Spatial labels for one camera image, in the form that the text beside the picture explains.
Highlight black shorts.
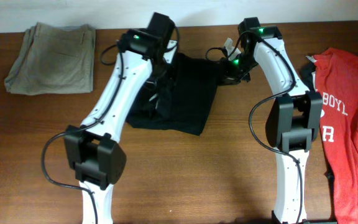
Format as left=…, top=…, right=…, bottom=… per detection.
left=126, top=53, right=220, bottom=136

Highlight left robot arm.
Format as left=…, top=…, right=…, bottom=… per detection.
left=64, top=12, right=178, bottom=223

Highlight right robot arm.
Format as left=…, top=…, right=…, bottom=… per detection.
left=224, top=17, right=323, bottom=223

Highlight dark garment under red shirt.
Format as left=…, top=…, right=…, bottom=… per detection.
left=300, top=62, right=316, bottom=91

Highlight folded khaki trousers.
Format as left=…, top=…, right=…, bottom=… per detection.
left=4, top=22, right=96, bottom=96

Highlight red printed t-shirt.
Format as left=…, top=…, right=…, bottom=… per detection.
left=312, top=48, right=358, bottom=223

